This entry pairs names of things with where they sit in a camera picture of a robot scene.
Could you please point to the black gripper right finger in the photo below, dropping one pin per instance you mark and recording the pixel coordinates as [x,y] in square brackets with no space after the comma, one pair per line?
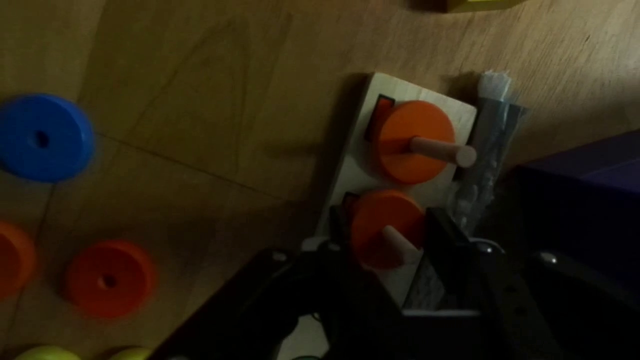
[549,308]

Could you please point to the wooden peg holder board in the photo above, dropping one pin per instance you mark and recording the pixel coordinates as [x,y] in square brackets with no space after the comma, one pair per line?
[401,158]

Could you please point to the red-orange round token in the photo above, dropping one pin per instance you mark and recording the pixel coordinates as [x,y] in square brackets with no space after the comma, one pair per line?
[17,258]

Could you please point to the blue cardboard box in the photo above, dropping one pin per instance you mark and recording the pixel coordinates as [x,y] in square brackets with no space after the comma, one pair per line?
[584,203]

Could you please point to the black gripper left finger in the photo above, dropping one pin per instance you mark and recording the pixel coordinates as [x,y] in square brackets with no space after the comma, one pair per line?
[259,308]

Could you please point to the blue round token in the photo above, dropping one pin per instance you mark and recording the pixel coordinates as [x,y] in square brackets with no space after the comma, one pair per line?
[44,138]

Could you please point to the orange round token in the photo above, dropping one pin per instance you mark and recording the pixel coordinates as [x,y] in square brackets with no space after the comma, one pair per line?
[111,278]

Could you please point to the yellow round token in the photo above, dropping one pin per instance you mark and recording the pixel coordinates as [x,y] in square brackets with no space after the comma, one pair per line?
[47,353]
[135,353]

